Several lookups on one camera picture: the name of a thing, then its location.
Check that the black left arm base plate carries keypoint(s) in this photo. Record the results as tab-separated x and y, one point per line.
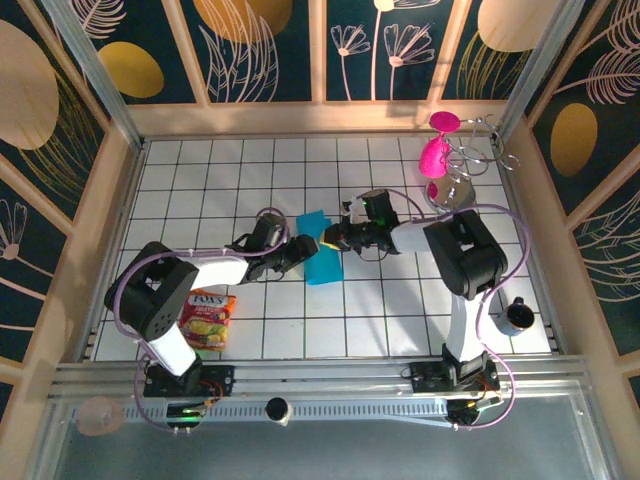
220	380

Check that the grey table side rail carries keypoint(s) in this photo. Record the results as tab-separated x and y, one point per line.
517	200
127	200

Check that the pink wine glass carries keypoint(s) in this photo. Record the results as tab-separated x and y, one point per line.
434	157

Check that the translucent round disc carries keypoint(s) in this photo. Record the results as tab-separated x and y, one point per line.
100	416

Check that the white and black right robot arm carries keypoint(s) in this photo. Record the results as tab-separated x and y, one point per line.
465	250

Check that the aluminium frame post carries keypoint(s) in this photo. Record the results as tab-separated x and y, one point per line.
90	65
530	70

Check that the blue cloth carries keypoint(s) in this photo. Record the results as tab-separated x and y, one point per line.
325	267

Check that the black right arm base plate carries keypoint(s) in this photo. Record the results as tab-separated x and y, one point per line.
425	377

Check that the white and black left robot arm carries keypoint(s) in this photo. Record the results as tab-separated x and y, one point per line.
150	300

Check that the dark mug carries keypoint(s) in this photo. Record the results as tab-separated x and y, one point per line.
519	316

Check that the red fruit candy bag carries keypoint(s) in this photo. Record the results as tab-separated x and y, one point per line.
207	320

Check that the aluminium mounting rail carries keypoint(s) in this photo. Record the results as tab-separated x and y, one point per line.
325	372

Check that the black round knob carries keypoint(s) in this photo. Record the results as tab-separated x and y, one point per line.
278	409

